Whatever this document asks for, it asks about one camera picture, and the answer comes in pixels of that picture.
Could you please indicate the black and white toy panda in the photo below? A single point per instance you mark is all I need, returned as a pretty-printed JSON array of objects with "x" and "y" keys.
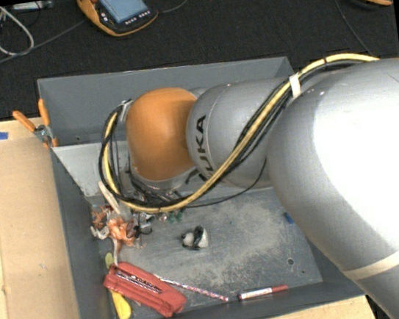
[{"x": 195, "y": 238}]

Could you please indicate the dark printed pencil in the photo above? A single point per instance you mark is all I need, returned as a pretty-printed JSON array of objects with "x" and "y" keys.
[{"x": 137, "y": 281}]

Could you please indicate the red fabric pouch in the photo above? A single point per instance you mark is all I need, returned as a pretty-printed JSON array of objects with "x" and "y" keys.
[{"x": 145, "y": 293}]

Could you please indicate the striped pink pencil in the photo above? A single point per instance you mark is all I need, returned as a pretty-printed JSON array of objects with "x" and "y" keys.
[{"x": 196, "y": 289}]

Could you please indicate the yellow toy banana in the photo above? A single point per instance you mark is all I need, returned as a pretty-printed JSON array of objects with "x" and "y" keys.
[{"x": 122, "y": 308}]

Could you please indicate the grey metal bin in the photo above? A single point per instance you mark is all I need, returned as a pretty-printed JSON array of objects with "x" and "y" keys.
[{"x": 242, "y": 245}]

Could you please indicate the brown cardboard board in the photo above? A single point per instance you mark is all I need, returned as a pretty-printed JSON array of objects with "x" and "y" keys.
[{"x": 29, "y": 236}]

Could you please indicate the red and white marker pen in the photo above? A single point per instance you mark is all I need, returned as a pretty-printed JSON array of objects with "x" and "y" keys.
[{"x": 260, "y": 292}]

